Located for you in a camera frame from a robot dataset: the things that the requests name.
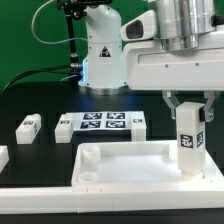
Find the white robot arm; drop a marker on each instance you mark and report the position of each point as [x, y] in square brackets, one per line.
[103, 68]

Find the fiducial marker sheet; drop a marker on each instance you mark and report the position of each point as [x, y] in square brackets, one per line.
[106, 120]

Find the white desk top tray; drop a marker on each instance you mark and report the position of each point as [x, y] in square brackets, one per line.
[138, 167]

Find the white block at left edge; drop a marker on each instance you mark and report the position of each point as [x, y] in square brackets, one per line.
[4, 157]

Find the black camera pole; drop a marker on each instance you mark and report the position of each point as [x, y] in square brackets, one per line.
[76, 10]

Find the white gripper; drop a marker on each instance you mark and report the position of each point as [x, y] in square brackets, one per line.
[170, 52]

